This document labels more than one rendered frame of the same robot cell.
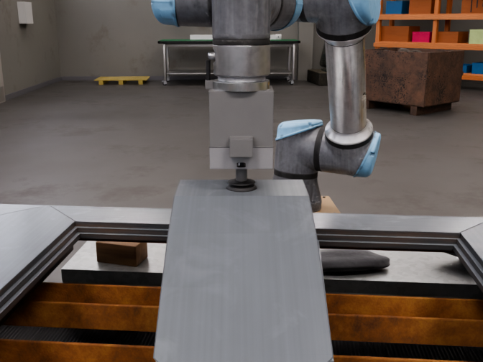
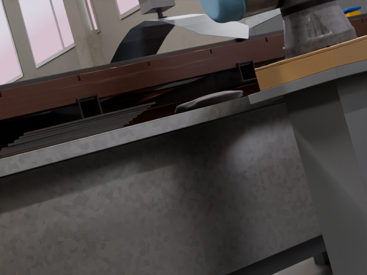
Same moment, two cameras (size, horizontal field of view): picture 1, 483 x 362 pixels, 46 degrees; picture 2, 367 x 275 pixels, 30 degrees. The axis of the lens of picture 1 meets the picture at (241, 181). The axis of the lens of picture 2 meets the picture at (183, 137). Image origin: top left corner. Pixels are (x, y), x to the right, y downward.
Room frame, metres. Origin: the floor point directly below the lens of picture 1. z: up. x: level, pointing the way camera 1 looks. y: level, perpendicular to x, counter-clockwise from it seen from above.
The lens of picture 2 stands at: (2.40, -1.23, 0.63)
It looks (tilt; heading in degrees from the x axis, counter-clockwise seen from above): 0 degrees down; 144
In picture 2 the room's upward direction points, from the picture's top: 16 degrees counter-clockwise
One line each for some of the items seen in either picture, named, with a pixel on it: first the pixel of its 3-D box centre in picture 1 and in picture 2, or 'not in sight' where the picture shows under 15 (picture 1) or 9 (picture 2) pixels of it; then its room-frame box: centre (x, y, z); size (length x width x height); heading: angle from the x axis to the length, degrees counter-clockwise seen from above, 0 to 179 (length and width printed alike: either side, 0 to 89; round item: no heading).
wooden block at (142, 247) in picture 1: (121, 249); not in sight; (1.20, 0.27, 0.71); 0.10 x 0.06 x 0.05; 74
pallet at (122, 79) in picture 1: (123, 80); not in sight; (11.58, 2.40, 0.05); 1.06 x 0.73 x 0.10; 92
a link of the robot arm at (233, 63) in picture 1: (238, 62); not in sight; (0.76, 0.00, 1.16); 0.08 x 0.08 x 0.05
